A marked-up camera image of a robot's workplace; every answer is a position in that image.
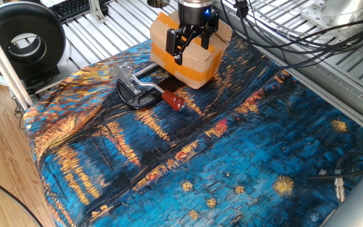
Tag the grey aluminium table rail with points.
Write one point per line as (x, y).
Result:
(326, 82)

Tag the dark round cup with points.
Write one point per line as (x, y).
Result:
(157, 3)

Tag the black keyboard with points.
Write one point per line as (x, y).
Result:
(71, 8)

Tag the silver angle bracket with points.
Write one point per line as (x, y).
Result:
(97, 12)

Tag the silver threaded rod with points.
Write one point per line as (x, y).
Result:
(147, 68)

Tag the starry night painted cloth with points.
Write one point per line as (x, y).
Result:
(232, 157)

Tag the taped cardboard box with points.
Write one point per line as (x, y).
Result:
(197, 60)

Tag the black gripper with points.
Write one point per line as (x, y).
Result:
(195, 15)

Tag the aluminium frame post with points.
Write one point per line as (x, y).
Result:
(5, 64)

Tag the silver mounting plate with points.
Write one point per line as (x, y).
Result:
(320, 15)

